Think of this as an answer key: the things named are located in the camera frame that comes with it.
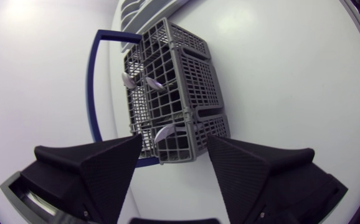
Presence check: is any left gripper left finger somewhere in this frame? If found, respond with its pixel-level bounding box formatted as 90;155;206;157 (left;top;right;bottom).
17;133;143;224

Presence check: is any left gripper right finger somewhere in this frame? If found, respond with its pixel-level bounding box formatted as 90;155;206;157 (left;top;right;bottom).
206;133;349;224

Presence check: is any grey cutlery basket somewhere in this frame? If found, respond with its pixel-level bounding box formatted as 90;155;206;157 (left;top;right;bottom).
85;17;231;168

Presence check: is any grey cutlery tray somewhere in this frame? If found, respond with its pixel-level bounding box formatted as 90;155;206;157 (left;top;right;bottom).
117;0;189;53

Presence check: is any steel spoon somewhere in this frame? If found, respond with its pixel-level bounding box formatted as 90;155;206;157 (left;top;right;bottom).
144;76;167;93
121;72;137;90
153;124;187;144

